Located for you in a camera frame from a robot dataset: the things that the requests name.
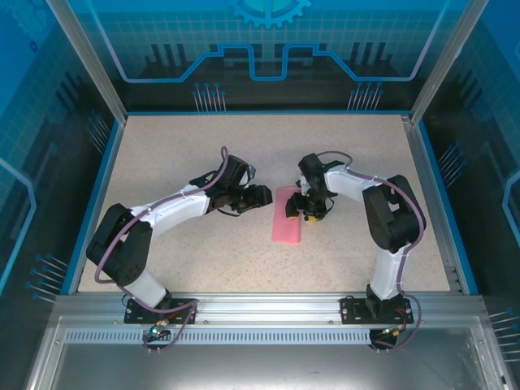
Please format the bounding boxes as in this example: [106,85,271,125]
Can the slotted grey cable duct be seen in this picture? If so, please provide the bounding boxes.
[63,328,381,343]

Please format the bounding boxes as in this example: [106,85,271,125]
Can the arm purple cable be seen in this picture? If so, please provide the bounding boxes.
[93,145,201,353]
[318,150,427,353]

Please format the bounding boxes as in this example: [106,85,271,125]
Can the cable connector with green light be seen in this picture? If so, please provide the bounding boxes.
[379,323,410,339]
[146,318,171,339]

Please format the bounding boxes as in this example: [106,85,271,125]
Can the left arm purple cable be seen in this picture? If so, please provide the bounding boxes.
[93,145,201,353]

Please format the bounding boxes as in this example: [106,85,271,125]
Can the aluminium frame post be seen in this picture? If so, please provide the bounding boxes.
[43,0,130,123]
[408,0,492,125]

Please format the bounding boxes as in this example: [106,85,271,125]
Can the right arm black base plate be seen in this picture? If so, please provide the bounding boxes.
[339,295,415,325]

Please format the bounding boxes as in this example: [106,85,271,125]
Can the aluminium mounting rail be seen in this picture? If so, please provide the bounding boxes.
[52,291,487,327]

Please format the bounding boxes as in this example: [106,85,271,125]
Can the aluminium side rail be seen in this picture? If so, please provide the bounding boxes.
[400,114,466,294]

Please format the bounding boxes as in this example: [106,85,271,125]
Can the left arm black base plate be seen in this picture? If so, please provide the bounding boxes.
[123,297,200,325]

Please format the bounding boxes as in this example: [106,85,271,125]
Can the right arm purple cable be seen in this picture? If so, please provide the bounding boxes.
[318,150,427,353]

